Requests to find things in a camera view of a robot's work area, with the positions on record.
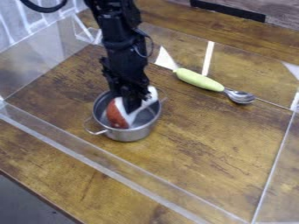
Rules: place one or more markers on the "small silver metal pot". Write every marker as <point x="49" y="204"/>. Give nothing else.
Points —
<point x="129" y="131"/>

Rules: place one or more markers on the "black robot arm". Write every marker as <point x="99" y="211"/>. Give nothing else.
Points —
<point x="118" y="17"/>

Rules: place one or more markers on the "black bar at back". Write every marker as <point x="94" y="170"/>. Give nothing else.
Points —
<point x="229" y="10"/>

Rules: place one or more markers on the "clear acrylic enclosure wall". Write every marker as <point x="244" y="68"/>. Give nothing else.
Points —
<point x="220" y="163"/>

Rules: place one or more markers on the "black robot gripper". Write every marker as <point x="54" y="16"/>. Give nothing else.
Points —
<point x="123" y="69"/>

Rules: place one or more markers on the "green handled metal spoon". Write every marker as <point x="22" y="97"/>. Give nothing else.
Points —
<point x="203" y="82"/>

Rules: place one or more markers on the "red and white plush mushroom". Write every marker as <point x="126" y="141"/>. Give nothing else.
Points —
<point x="118" y="117"/>

